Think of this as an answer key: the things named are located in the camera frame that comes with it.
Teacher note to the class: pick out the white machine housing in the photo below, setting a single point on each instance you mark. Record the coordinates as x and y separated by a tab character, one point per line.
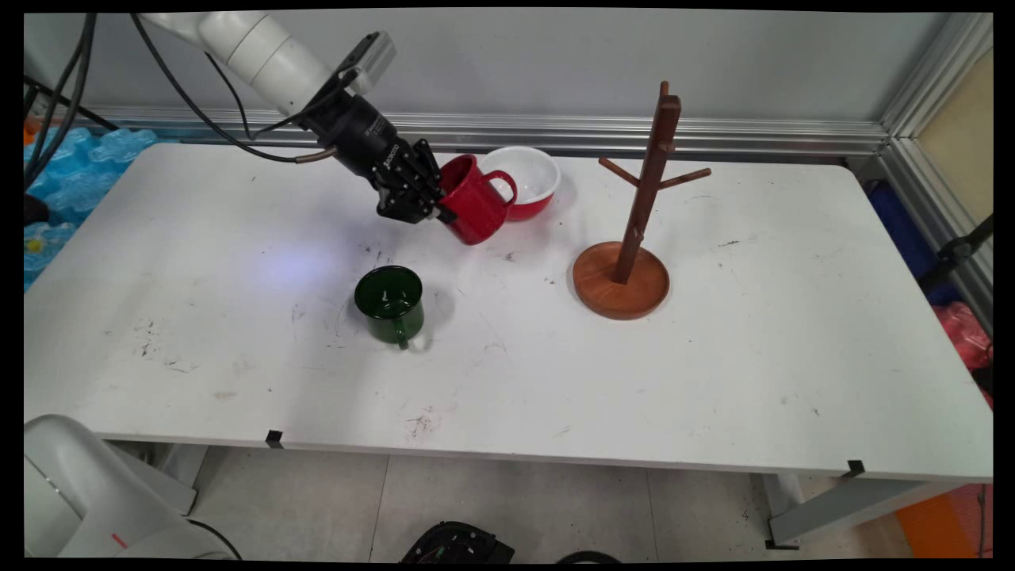
79	492

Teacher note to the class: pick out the aluminium side frame rail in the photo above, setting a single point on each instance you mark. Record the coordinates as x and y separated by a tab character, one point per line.
944	238

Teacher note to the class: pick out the brown wooden mug tree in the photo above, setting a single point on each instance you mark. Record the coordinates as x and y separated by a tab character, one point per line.
622	289

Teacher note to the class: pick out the blue box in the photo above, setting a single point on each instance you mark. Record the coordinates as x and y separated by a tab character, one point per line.
900	230

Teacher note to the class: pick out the red ceramic mug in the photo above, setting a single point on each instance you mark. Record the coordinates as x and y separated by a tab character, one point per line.
476	210

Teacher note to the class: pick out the thin black rod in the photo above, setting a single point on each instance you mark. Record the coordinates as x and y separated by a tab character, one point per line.
71	103

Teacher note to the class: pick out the black device on floor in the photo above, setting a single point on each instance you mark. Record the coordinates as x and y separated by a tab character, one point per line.
456	546

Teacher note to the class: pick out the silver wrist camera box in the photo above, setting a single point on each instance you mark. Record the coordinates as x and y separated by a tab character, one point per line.
377	55

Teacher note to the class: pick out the long aluminium wall rail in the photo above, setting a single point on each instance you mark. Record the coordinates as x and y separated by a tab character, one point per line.
753	133

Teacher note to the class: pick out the black tripod stand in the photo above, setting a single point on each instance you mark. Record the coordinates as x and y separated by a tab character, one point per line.
955	250

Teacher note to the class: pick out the red bowl with white inside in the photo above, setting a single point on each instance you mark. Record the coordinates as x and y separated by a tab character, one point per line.
531	174

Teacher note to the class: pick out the black tape tab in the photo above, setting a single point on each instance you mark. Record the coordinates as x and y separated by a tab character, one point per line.
854	469
274	438

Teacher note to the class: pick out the dark green enamel mug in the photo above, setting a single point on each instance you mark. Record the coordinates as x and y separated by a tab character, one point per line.
390	323

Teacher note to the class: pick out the grey table leg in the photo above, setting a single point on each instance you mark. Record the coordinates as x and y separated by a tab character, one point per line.
840	507

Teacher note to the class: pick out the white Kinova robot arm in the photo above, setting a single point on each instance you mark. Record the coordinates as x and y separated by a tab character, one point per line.
262	51

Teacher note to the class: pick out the aluminium corner post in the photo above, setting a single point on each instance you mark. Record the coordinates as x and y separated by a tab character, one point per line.
936	67

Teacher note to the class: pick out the orange floor mat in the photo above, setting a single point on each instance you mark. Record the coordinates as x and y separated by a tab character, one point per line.
940	527

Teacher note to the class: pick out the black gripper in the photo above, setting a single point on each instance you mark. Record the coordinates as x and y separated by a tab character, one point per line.
361	131

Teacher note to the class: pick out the blue foam packing sheet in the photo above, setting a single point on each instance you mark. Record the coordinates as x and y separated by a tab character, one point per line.
103	151

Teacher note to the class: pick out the beige board panel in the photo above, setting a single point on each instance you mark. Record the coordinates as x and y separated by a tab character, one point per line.
963	135

